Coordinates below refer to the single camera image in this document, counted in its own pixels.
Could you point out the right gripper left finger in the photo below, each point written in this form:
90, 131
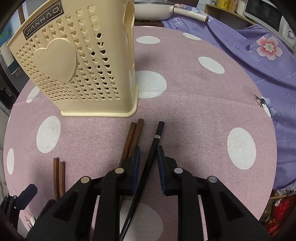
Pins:
130, 175

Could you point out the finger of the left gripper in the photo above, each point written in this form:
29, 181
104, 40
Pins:
26, 197

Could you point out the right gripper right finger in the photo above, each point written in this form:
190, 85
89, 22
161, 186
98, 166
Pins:
168, 172

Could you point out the black chopstick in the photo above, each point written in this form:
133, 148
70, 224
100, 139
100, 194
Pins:
143, 179

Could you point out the brown wooden chopstick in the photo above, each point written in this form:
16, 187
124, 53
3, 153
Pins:
56, 178
128, 142
61, 178
136, 136

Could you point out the pink polka dot tablecloth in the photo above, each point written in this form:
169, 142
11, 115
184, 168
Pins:
214, 129

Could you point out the cream plastic utensil holder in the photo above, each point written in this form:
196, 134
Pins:
80, 54

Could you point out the purple floral cloth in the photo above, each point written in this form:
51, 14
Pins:
270, 65

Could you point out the cream frying pan with lid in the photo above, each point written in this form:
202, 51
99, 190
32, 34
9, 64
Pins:
162, 10

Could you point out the white microwave oven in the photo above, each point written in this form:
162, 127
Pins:
265, 13

